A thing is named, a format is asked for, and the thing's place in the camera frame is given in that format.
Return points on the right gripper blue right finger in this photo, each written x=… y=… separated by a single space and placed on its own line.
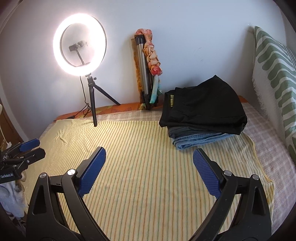
x=209 y=171

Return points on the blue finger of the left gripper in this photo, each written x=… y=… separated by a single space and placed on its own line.
x=30 y=158
x=29 y=145

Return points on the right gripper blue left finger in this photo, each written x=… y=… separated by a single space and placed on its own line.
x=89 y=169

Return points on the black shorts yellow stripes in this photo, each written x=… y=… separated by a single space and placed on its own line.
x=213 y=105

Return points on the left hand white glove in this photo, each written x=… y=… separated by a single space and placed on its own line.
x=12 y=198

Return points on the brown wooden door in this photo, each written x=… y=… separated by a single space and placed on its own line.
x=8 y=131

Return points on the blue folded jeans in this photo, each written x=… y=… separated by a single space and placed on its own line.
x=185 y=142

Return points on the yellow striped towel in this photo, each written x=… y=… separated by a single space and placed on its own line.
x=57 y=212

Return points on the green white patterned pillow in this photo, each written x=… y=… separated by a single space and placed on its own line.
x=274 y=82

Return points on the white ring light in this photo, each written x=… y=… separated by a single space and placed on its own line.
x=79 y=44

